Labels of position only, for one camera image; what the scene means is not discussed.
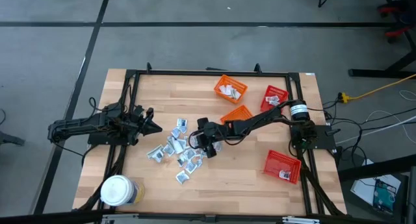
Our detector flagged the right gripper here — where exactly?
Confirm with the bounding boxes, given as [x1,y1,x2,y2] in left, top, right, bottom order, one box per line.
[196,117,230,159]

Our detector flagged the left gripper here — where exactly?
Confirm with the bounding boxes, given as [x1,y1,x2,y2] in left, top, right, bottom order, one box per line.
[129,105,163,139]

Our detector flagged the orange plastic basket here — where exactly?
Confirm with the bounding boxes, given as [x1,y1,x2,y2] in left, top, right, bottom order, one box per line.
[220,104,254,125]
[213,74,249,105]

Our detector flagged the yellow tub white lid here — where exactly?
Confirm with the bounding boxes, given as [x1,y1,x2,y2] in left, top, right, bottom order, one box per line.
[99,174,146,208]

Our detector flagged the red plastic basket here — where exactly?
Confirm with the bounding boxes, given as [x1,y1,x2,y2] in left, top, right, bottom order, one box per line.
[259,84,290,113]
[262,149,302,185]

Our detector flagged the black crossbar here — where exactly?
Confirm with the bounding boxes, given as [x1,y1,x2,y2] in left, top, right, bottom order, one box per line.
[0,208,416,224]

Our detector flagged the black stand foot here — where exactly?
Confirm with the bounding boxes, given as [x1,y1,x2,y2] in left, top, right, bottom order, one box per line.
[0,130,26,146]

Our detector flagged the white paper sheet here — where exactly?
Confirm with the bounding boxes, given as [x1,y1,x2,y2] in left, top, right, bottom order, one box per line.
[350,158,402,206]

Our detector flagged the black beam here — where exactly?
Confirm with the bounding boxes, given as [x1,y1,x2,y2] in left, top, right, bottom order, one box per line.
[337,154,416,182]

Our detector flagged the teal circuit board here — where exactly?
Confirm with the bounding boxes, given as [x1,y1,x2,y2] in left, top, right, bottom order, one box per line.
[372,179,398,215]

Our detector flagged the person's foot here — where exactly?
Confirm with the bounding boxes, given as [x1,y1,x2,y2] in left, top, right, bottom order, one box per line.
[377,0,407,18]
[385,24,414,44]

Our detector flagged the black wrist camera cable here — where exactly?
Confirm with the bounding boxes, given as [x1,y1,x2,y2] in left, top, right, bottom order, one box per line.
[187,129,209,151]

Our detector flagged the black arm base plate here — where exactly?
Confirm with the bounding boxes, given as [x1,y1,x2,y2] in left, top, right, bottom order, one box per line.
[290,124,338,150]
[87,132,139,146]

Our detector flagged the black aluminium table frame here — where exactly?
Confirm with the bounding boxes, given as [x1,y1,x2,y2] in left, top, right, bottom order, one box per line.
[73,62,347,218]

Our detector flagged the silver bracket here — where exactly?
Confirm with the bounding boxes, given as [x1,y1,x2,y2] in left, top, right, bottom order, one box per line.
[281,216,321,224]
[101,213,140,224]

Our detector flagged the yellow extension cable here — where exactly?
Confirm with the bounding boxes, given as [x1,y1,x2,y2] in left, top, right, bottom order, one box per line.
[337,73,416,104]

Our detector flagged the white cable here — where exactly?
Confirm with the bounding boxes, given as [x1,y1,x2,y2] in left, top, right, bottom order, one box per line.
[335,115,416,144]

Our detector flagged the black desk frame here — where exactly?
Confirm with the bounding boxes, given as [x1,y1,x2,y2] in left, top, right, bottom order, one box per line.
[348,0,416,79]

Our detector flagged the black upright post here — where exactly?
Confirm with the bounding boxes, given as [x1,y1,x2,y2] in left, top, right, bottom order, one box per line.
[406,165,416,224]

